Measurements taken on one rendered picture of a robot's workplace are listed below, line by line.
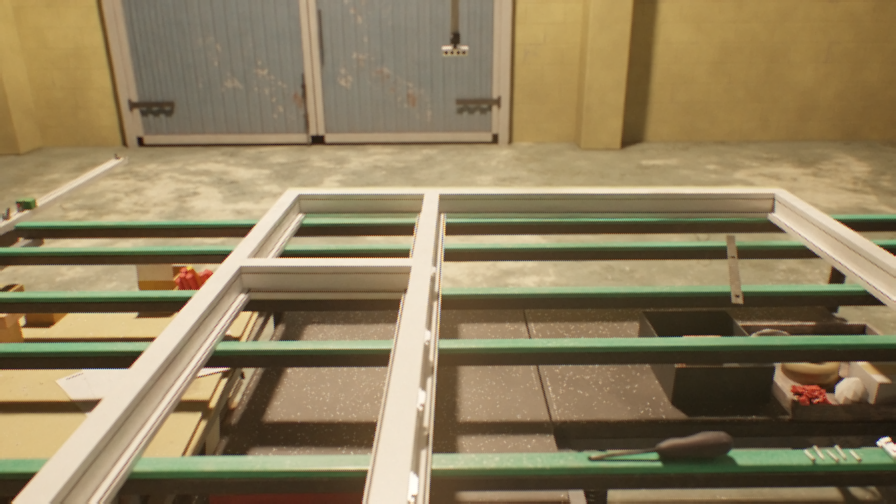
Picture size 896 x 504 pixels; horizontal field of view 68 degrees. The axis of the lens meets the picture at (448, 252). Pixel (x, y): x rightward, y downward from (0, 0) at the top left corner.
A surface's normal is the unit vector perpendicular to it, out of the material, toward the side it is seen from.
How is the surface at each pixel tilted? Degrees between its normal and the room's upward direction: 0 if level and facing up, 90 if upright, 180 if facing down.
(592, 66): 90
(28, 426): 0
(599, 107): 90
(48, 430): 0
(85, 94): 90
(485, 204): 90
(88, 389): 0
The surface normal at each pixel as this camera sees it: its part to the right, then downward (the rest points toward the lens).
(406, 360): 0.00, -0.93
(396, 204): -0.02, 0.37
